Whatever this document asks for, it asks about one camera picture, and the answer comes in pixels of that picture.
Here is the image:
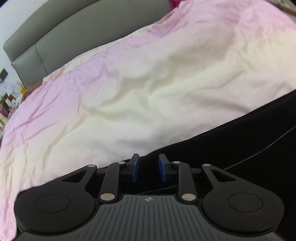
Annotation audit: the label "black pants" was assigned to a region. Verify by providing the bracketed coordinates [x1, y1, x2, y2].
[120, 88, 296, 197]

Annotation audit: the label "magenta pillow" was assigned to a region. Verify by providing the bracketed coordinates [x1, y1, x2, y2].
[169, 0, 186, 10]

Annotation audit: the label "grey padded headboard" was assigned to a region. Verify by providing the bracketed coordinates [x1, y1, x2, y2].
[3, 0, 171, 87]

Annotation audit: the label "cluttered bedside desk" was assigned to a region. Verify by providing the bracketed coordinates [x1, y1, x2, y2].
[1, 69, 26, 138]

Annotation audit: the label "pink cream bed duvet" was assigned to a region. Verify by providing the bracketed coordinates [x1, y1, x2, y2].
[1, 1, 295, 240]

